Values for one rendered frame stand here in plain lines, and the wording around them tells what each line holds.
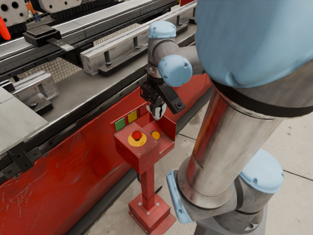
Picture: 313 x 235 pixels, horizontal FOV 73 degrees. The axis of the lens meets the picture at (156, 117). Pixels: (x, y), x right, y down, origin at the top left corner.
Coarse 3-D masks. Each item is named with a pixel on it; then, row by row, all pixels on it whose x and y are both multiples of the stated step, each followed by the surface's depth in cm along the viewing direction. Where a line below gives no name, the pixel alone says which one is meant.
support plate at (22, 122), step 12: (0, 96) 65; (12, 96) 65; (0, 108) 61; (12, 108) 61; (24, 108) 61; (0, 120) 58; (12, 120) 58; (24, 120) 58; (36, 120) 58; (0, 132) 54; (12, 132) 54; (24, 132) 54; (0, 144) 52; (12, 144) 52
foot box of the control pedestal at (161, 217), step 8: (136, 200) 132; (160, 200) 132; (136, 208) 128; (160, 208) 128; (168, 208) 128; (136, 216) 131; (144, 216) 125; (152, 216) 125; (160, 216) 125; (168, 216) 136; (144, 224) 126; (152, 224) 122; (160, 224) 132; (168, 224) 132; (152, 232) 129; (160, 232) 129
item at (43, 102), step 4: (40, 100) 79; (44, 100) 79; (40, 104) 77; (44, 104) 77; (48, 104) 78; (36, 108) 76; (40, 108) 76; (44, 108) 77; (48, 108) 78; (52, 108) 80; (36, 112) 75; (40, 112) 76; (44, 112) 78
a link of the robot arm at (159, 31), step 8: (152, 24) 56; (160, 24) 57; (168, 24) 57; (152, 32) 56; (160, 32) 55; (168, 32) 55; (152, 40) 57; (160, 40) 55; (152, 48) 57; (152, 56) 58; (152, 64) 62
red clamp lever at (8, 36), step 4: (0, 20) 56; (0, 24) 56; (4, 24) 57; (0, 28) 57; (4, 28) 57; (0, 32) 58; (4, 32) 58; (8, 32) 59; (4, 36) 58; (8, 36) 59
